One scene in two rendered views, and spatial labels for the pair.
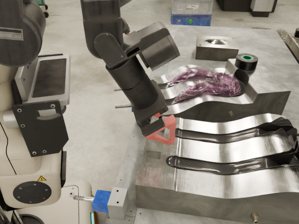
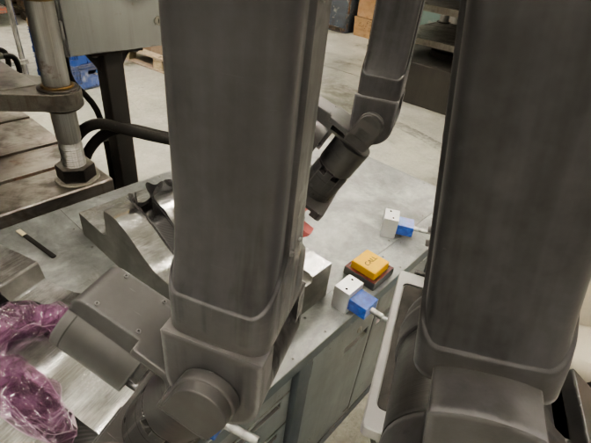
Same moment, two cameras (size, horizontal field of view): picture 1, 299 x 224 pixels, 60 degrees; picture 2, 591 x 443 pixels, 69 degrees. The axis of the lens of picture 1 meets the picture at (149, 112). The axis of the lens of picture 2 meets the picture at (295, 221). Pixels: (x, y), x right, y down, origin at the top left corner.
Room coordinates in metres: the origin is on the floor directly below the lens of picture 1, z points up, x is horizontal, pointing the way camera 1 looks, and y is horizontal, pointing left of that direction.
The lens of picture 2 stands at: (0.97, 0.28, 1.43)
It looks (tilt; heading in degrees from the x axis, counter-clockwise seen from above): 35 degrees down; 209
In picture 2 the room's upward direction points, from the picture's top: 7 degrees clockwise
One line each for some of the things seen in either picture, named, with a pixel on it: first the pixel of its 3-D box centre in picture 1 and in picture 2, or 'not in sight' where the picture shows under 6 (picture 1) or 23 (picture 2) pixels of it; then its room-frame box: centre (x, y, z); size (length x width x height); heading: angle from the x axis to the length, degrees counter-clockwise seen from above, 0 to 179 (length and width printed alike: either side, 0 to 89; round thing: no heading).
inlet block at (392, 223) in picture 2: not in sight; (408, 227); (0.05, 0.09, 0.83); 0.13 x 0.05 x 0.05; 109
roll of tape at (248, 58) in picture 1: (246, 61); not in sight; (0.91, -0.37, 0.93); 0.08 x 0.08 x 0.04
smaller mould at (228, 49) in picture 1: (216, 48); not in sight; (1.25, -0.34, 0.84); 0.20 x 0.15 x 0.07; 81
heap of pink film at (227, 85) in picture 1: (205, 80); (33, 349); (0.81, -0.20, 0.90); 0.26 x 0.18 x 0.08; 98
